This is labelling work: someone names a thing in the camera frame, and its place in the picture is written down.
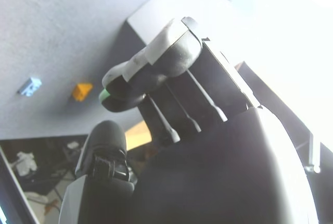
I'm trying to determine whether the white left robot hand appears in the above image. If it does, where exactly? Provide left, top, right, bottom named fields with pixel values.
left=58, top=17, right=319, bottom=224

